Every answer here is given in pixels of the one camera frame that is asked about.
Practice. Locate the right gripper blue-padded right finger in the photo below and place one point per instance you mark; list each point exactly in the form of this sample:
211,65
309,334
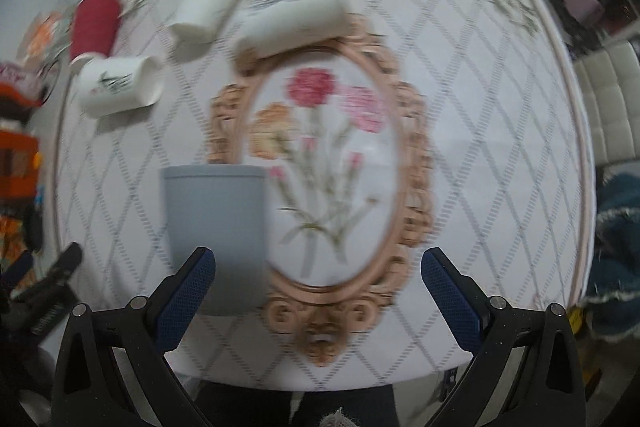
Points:
547,389

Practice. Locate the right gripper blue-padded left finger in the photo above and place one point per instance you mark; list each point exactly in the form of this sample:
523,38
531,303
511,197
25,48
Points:
88,387

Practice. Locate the grey ribbed mug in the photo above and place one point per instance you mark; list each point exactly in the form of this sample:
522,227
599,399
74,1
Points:
223,208

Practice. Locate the white paper cup lying left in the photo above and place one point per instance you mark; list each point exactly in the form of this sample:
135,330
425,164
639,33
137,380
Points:
113,85

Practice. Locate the red paper cup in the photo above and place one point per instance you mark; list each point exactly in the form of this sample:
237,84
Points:
94,29

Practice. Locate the white paper cup middle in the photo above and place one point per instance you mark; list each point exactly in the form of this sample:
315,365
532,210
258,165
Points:
199,21

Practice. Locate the white paper cup near medallion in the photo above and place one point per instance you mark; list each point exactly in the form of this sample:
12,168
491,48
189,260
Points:
271,27

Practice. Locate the dark blue clothing pile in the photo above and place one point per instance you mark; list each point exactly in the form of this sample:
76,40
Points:
611,300

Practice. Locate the orange box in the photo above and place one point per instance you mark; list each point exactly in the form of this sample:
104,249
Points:
20,163

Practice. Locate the floral diamond-pattern tablecloth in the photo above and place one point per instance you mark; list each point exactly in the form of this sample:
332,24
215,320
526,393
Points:
449,123

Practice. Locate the cream padded chair right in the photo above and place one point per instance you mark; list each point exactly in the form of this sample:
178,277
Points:
609,79

